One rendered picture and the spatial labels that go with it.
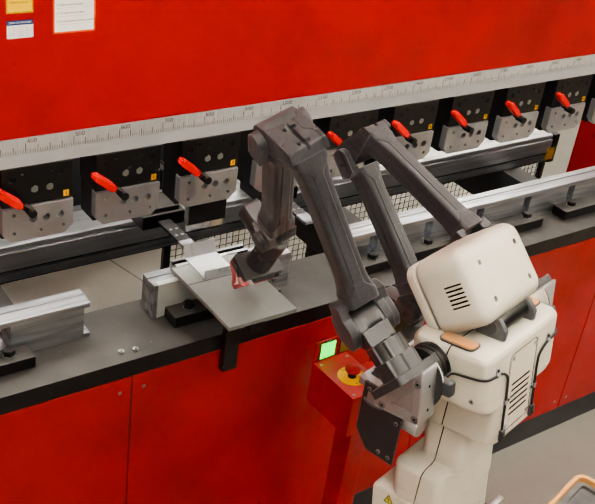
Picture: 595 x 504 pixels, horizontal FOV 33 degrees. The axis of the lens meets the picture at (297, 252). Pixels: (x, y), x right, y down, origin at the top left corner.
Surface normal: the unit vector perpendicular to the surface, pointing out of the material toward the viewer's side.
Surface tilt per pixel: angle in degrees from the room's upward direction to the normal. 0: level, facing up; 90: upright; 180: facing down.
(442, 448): 90
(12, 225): 90
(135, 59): 90
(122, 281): 0
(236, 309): 0
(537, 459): 0
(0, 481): 90
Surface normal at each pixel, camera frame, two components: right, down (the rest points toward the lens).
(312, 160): 0.44, 0.29
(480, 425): -0.65, 0.32
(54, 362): 0.12, -0.85
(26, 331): 0.56, 0.48
